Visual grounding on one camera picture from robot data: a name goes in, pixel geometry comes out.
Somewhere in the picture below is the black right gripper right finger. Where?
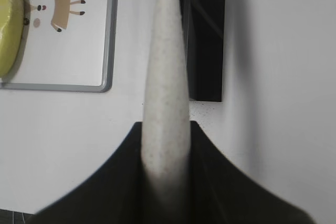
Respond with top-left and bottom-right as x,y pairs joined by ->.
190,121 -> 314,223

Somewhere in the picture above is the black knife stand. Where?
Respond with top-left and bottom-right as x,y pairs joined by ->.
180,0 -> 225,102

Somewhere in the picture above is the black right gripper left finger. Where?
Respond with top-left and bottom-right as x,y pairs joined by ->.
27,122 -> 158,223

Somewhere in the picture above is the knife with white speckled handle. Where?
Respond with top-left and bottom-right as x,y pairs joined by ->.
141,0 -> 190,197

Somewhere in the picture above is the yellow plastic banana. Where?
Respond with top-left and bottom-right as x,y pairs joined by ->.
1,0 -> 24,77

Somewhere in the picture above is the white cutting board grey rim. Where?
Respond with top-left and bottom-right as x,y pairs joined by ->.
1,0 -> 118,93

